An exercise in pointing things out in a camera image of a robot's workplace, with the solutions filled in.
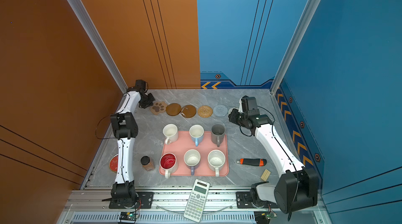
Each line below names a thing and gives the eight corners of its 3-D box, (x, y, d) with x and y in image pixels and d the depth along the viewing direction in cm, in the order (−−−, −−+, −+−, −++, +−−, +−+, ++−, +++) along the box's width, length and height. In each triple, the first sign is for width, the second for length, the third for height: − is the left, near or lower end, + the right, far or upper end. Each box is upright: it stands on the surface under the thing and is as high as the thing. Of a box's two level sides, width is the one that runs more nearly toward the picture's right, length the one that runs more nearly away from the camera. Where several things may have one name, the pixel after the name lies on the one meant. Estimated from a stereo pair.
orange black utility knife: (237, 164, 86) (237, 163, 84) (236, 158, 88) (237, 157, 87) (266, 166, 85) (267, 165, 84) (265, 160, 88) (266, 159, 86)
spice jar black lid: (145, 171, 84) (139, 165, 76) (147, 162, 87) (141, 155, 79) (153, 171, 84) (148, 165, 76) (155, 162, 87) (150, 155, 79)
